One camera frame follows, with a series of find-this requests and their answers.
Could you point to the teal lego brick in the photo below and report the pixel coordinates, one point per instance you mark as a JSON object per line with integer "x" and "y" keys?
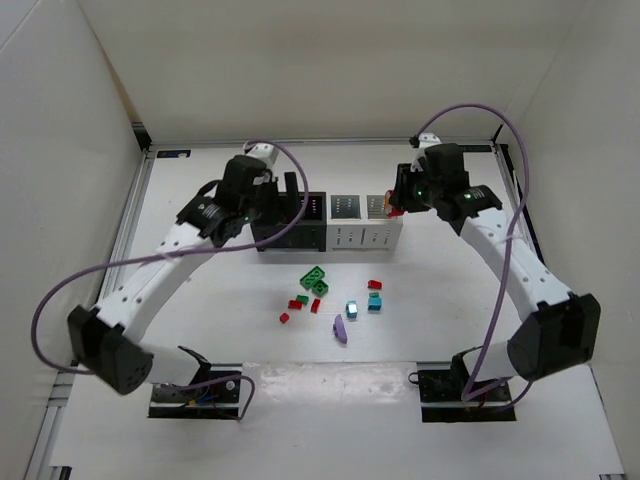
{"x": 374, "y": 302}

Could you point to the blue label left corner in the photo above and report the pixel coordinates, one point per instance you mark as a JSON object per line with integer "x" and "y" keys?
{"x": 173, "y": 154}

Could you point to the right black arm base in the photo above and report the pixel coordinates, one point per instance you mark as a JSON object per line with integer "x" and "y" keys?
{"x": 441, "y": 403}

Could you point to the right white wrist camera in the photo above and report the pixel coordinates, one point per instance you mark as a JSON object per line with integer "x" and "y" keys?
{"x": 422, "y": 141}

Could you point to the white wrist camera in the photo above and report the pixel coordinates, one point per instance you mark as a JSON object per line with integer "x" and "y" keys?
{"x": 264, "y": 152}
{"x": 422, "y": 141}

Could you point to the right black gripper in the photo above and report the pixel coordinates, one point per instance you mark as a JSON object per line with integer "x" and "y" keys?
{"x": 403, "y": 187}

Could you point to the blue label corner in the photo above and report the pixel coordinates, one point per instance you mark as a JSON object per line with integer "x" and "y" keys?
{"x": 173, "y": 154}
{"x": 476, "y": 148}

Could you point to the large green lego brick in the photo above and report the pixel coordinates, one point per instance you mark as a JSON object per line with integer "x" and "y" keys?
{"x": 314, "y": 281}

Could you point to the black double bin container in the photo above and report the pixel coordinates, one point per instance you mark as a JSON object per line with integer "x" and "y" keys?
{"x": 309, "y": 233}

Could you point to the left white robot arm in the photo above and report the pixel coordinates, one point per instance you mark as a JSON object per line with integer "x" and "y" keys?
{"x": 108, "y": 337}

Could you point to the light blue lego brick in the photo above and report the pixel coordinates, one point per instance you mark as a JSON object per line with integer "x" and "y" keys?
{"x": 351, "y": 310}

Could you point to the red flower lego piece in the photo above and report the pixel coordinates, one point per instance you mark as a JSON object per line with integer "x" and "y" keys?
{"x": 389, "y": 209}

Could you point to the flat purple lego piece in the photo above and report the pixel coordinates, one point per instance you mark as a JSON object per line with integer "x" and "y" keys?
{"x": 339, "y": 330}

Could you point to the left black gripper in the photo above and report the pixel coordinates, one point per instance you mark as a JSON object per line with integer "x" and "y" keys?
{"x": 273, "y": 198}

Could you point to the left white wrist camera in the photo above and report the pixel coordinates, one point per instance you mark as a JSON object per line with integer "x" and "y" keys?
{"x": 264, "y": 152}

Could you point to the white double bin container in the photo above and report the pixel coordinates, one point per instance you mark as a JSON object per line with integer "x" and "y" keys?
{"x": 359, "y": 222}

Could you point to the red lego near teal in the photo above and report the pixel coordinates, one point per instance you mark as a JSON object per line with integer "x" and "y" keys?
{"x": 374, "y": 285}

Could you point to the blue label right corner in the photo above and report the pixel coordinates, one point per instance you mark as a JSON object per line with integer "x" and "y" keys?
{"x": 476, "y": 148}

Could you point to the small red lego brick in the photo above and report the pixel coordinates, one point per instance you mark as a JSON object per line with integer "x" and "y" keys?
{"x": 315, "y": 305}

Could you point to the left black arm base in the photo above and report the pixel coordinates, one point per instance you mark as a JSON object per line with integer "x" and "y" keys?
{"x": 214, "y": 402}

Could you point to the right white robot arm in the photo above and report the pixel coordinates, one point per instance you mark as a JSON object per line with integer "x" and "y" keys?
{"x": 558, "y": 327}

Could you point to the red and green lego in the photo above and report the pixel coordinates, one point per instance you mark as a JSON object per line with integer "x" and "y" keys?
{"x": 299, "y": 302}

